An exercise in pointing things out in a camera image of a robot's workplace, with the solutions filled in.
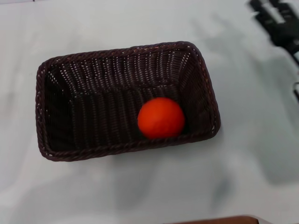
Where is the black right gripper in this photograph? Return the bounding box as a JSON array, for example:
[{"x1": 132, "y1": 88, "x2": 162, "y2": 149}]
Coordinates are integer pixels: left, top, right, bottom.
[{"x1": 247, "y1": 0, "x2": 299, "y2": 62}]

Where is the orange fruit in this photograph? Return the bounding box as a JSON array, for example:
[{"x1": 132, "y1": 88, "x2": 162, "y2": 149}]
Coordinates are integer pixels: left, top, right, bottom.
[{"x1": 137, "y1": 97, "x2": 186, "y2": 140}]

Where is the dark brown woven basket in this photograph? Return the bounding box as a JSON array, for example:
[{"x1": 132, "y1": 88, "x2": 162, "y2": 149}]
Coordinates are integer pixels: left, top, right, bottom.
[{"x1": 35, "y1": 41, "x2": 221, "y2": 162}]

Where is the brown board edge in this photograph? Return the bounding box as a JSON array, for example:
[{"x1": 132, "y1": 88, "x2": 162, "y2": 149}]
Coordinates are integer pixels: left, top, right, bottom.
[{"x1": 163, "y1": 215, "x2": 265, "y2": 224}]

